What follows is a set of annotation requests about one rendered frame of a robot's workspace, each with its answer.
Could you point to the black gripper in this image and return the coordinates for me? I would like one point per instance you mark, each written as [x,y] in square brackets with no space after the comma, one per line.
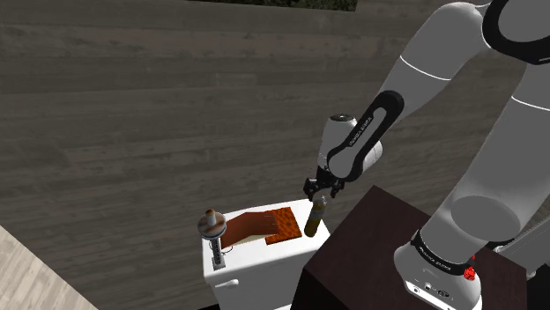
[323,179]

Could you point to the grey tower figure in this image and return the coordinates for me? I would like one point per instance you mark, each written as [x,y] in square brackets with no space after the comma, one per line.
[213,232]

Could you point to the olive brown bottle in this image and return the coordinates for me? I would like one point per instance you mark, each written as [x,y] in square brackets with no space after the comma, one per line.
[314,218]

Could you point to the orange brown open book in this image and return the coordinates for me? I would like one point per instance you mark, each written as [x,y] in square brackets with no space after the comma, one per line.
[262,225]

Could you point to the dark brown robot stand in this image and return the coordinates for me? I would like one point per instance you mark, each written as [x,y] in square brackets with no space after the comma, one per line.
[386,257]

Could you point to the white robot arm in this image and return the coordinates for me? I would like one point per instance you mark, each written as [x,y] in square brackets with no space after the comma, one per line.
[494,180]

